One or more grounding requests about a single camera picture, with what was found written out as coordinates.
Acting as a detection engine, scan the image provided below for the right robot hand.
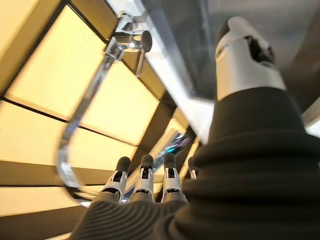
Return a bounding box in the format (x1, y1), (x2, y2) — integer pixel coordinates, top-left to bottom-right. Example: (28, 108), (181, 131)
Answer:
(69, 16), (320, 240)

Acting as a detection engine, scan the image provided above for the stainless steel sink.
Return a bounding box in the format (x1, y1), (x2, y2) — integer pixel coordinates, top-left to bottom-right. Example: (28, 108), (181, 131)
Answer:
(142, 0), (320, 118)

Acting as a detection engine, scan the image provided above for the chrome gooseneck faucet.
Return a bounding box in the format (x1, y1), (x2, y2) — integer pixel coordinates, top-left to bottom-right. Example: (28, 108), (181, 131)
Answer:
(56, 9), (193, 203)

